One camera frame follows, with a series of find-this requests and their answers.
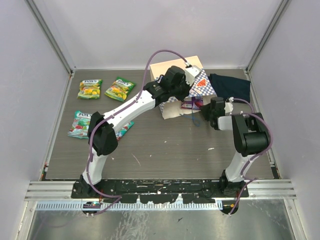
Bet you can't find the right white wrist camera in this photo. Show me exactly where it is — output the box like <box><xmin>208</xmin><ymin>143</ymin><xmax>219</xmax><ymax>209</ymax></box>
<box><xmin>224</xmin><ymin>97</ymin><xmax>235</xmax><ymax>116</ymax></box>

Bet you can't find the slotted grey cable duct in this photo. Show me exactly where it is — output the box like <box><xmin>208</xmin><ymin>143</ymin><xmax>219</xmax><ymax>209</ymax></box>
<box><xmin>35</xmin><ymin>201</ymin><xmax>223</xmax><ymax>212</ymax></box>

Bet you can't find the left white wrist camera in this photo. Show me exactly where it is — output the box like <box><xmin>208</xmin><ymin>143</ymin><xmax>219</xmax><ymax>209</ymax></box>
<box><xmin>184</xmin><ymin>64</ymin><xmax>202</xmax><ymax>86</ymax></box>

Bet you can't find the dark navy folded cloth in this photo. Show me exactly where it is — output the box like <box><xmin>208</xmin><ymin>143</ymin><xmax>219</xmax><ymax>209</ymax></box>
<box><xmin>208</xmin><ymin>73</ymin><xmax>251</xmax><ymax>103</ymax></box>

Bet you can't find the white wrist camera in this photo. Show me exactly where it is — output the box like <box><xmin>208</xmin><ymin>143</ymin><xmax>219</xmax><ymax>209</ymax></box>
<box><xmin>224</xmin><ymin>97</ymin><xmax>235</xmax><ymax>116</ymax></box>
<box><xmin>184</xmin><ymin>64</ymin><xmax>202</xmax><ymax>86</ymax></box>

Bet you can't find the green Fox's spring tea candy bag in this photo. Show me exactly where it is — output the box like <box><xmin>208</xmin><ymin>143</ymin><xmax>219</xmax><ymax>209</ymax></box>
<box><xmin>77</xmin><ymin>79</ymin><xmax>103</xmax><ymax>100</ymax></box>

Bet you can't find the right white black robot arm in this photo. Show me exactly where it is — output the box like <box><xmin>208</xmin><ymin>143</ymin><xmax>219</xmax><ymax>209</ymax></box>
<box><xmin>199</xmin><ymin>97</ymin><xmax>273</xmax><ymax>197</ymax></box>

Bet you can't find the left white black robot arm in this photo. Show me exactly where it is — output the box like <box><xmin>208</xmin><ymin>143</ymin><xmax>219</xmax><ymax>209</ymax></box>
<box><xmin>79</xmin><ymin>65</ymin><xmax>201</xmax><ymax>198</ymax></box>

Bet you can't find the purple berries candy bag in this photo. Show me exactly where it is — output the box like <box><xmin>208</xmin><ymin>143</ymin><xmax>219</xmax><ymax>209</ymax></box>
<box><xmin>181</xmin><ymin>97</ymin><xmax>204</xmax><ymax>110</ymax></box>

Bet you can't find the aluminium front rail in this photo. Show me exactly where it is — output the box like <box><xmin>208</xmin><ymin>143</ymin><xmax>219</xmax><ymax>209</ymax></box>
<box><xmin>24</xmin><ymin>179</ymin><xmax>297</xmax><ymax>201</ymax></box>

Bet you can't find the blue checkered paper bag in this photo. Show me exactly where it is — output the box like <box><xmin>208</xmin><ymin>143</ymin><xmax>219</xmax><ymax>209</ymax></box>
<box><xmin>150</xmin><ymin>55</ymin><xmax>216</xmax><ymax>120</ymax></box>

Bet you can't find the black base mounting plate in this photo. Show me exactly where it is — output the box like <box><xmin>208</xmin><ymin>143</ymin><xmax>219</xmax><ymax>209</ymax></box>
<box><xmin>71</xmin><ymin>177</ymin><xmax>245</xmax><ymax>204</ymax></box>

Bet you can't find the teal Fox's blossom candy bag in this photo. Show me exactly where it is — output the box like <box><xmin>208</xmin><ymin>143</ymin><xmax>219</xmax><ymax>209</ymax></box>
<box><xmin>67</xmin><ymin>110</ymin><xmax>92</xmax><ymax>139</ymax></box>

